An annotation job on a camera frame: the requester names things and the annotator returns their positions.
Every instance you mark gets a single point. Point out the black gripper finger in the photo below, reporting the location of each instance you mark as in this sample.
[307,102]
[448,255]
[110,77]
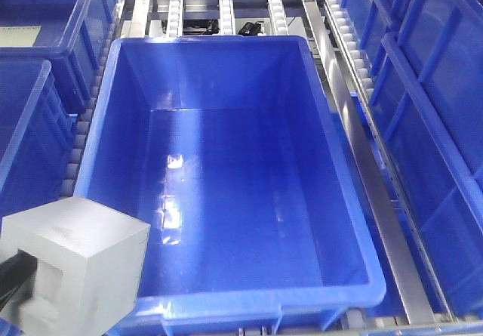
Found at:
[15,271]

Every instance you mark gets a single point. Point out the gray hollow cube base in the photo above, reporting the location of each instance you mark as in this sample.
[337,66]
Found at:
[89,263]

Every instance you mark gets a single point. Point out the blue bin left neighbour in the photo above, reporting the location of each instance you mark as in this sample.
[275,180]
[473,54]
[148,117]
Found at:
[37,135]

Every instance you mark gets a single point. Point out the blue bin neighbour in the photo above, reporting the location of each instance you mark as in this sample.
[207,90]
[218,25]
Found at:
[427,104]
[37,135]

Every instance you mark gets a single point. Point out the blue bin back left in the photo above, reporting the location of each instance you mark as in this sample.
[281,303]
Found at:
[71,34]

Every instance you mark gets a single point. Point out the large blue target bin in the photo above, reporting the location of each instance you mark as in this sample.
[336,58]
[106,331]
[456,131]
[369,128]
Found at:
[226,146]

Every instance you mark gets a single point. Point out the blue bin right neighbour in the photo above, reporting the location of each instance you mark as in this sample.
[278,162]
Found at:
[427,104]

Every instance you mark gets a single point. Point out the steel divider rail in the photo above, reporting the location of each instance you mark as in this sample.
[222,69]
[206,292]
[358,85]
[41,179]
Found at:
[410,288]

